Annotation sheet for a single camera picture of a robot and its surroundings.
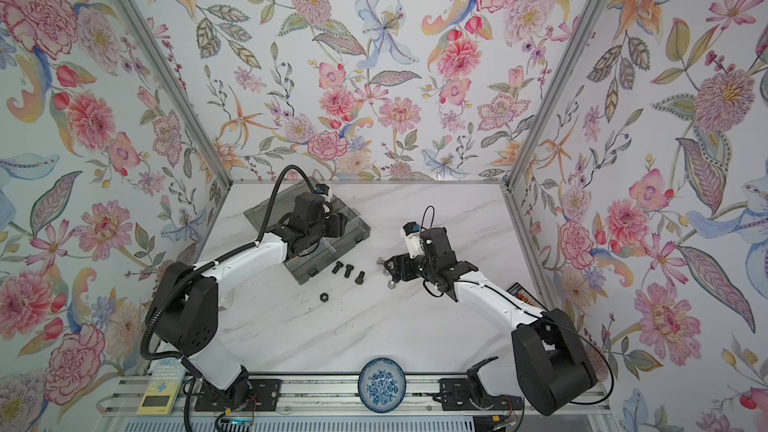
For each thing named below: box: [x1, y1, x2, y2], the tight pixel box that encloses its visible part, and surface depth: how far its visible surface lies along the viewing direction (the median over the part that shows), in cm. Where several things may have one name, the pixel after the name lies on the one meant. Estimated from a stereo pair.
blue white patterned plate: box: [358, 357, 407, 413], surface depth 76 cm
